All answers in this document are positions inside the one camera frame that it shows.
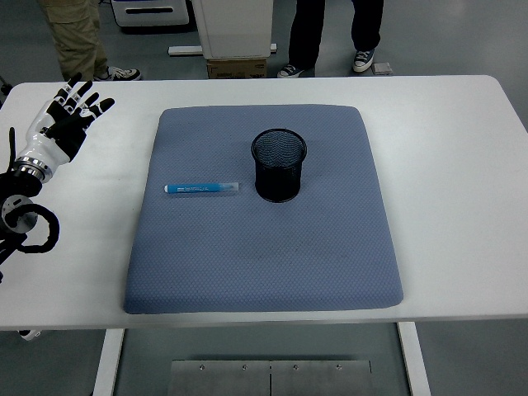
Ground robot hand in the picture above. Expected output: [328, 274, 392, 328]
[16, 73, 116, 166]

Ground blue marker pen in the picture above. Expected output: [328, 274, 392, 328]
[163, 181, 241, 196]

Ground black mesh pen holder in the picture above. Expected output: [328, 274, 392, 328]
[250, 128, 309, 204]

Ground person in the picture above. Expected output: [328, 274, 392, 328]
[276, 0, 384, 78]
[39, 0, 142, 83]

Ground white base bar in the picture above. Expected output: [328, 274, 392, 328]
[167, 44, 204, 57]

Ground white appliance with dark slot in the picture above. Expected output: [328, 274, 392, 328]
[110, 0, 197, 34]

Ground brown cardboard box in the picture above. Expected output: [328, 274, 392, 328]
[205, 57, 268, 79]

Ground white cabinet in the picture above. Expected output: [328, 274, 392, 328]
[192, 0, 278, 60]

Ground white table leg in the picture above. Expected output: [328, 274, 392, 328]
[91, 328, 125, 396]
[396, 321, 432, 396]

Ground blue-grey textured mat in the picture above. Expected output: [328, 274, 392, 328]
[122, 103, 404, 315]

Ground grey metal plate with screws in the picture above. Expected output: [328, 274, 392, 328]
[270, 360, 373, 396]
[167, 360, 272, 396]

